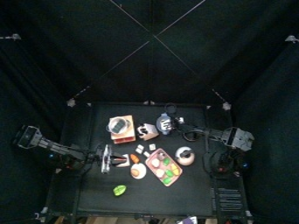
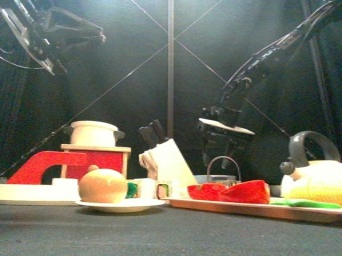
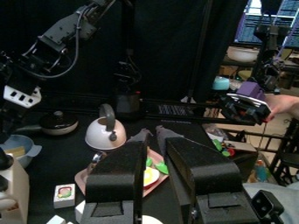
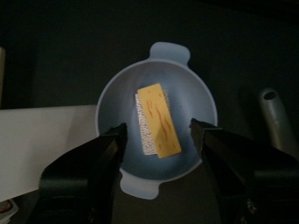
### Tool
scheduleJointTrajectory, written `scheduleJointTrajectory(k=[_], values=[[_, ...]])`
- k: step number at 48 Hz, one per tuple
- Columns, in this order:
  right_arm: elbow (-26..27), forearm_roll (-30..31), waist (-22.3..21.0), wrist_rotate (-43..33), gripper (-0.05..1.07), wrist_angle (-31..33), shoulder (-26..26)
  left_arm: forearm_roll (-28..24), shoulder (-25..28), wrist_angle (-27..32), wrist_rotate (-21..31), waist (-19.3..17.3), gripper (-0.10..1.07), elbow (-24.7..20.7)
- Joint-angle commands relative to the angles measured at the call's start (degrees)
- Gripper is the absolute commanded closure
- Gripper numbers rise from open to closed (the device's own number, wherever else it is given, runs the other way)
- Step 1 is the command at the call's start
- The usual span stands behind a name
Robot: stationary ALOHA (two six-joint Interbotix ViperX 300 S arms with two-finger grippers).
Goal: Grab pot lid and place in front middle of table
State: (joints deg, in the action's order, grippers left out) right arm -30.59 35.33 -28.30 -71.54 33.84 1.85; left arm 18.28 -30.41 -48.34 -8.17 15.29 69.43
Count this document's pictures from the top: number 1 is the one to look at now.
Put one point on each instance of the white and brown round pot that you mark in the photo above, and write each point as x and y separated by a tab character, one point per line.
184	157

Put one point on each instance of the wooden toy stove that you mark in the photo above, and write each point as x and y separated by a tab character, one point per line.
125	137

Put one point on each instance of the yellow toy food piece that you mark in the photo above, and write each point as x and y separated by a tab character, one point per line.
175	169

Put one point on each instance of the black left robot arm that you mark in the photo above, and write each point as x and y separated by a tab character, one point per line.
53	147

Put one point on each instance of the silver toy pot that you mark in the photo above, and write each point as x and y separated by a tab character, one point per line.
119	126

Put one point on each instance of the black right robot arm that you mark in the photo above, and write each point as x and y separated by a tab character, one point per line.
233	137

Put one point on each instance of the small white toy block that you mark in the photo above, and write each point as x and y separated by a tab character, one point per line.
145	154
139	149
152	147

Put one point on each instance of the white toy bun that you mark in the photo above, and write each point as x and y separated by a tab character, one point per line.
155	162
160	173

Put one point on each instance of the green toy vegetable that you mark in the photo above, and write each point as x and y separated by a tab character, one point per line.
169	173
165	161
167	180

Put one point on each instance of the green toy leaf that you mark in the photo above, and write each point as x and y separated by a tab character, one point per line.
119	190

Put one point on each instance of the purple and white object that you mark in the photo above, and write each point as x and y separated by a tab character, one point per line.
187	220

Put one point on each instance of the blue bowl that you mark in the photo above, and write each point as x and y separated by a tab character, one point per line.
159	124

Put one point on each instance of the orange toy carrot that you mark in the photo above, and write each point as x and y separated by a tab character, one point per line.
135	158

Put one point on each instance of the small white toy piece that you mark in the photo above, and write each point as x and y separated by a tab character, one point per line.
179	119

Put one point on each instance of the pink rectangular tray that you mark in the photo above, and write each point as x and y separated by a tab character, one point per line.
151	157

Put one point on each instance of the brown toy bread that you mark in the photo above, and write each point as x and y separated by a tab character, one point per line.
135	172

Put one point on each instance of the black label with white text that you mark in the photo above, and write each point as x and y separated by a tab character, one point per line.
229	198

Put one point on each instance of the silver frame corner bracket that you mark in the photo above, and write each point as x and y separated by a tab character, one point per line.
147	102
291	38
70	102
14	37
225	105

